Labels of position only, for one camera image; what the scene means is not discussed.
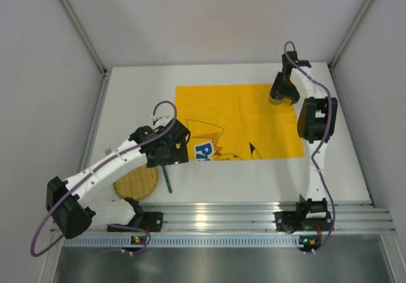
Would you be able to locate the perforated grey cable duct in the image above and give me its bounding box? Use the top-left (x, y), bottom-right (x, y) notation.
top-left (63, 234), bottom-right (320, 248)

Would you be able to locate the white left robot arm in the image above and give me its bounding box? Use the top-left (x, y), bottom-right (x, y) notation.
top-left (46, 119), bottom-right (190, 239)

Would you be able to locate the aluminium mounting rail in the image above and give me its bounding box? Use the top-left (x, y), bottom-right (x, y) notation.
top-left (141, 202), bottom-right (395, 234)

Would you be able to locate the fork with green handle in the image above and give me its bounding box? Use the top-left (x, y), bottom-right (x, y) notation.
top-left (102, 142), bottom-right (112, 155)

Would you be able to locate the spoon with green handle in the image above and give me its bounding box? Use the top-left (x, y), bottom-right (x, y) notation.
top-left (162, 166), bottom-right (173, 194)

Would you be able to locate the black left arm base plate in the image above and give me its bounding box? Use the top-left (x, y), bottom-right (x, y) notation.
top-left (107, 211), bottom-right (164, 232)

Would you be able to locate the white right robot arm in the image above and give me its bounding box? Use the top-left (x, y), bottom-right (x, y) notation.
top-left (270, 50), bottom-right (338, 234)

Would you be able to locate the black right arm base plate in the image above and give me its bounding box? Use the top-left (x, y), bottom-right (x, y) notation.
top-left (274, 211), bottom-right (332, 234)

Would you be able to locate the round woven bamboo plate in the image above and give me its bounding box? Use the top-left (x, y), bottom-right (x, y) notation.
top-left (113, 165), bottom-right (159, 201)

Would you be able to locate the yellow cartoon placemat cloth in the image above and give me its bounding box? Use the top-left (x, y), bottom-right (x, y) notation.
top-left (175, 84), bottom-right (305, 161)

